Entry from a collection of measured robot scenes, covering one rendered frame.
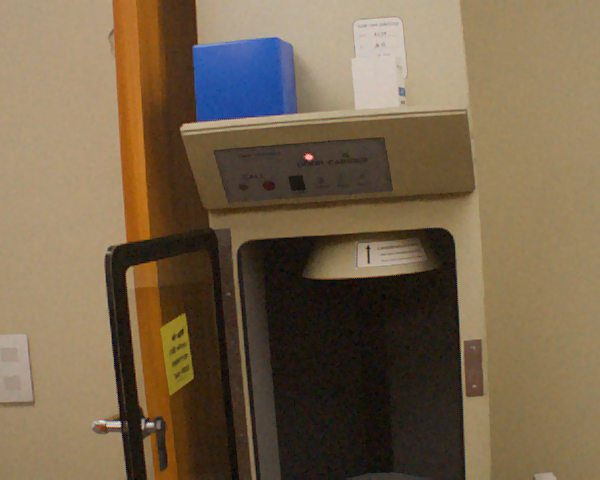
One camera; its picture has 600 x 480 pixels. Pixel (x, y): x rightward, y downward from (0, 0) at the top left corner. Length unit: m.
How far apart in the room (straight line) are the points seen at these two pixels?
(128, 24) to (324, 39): 0.24
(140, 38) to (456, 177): 0.40
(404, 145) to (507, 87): 0.54
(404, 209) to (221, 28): 0.31
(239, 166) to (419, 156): 0.20
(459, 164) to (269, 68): 0.24
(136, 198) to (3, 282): 0.67
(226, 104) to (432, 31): 0.27
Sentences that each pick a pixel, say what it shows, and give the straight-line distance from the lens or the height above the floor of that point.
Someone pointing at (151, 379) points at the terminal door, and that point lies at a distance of 1.33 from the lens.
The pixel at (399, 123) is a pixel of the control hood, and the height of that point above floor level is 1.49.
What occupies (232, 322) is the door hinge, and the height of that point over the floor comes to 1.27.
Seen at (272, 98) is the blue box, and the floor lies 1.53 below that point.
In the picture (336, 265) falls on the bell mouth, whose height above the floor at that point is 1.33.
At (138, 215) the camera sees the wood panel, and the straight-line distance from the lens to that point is 1.48.
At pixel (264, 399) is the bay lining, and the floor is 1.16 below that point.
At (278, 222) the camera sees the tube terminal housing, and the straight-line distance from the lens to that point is 1.54.
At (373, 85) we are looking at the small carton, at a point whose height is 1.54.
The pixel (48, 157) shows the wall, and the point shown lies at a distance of 2.07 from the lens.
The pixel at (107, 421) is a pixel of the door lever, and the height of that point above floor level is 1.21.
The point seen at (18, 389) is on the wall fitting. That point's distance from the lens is 2.12.
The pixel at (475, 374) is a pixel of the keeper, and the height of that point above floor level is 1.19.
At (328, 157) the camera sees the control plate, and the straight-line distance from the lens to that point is 1.45.
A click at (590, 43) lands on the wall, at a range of 1.96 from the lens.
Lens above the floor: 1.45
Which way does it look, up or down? 3 degrees down
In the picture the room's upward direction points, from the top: 4 degrees counter-clockwise
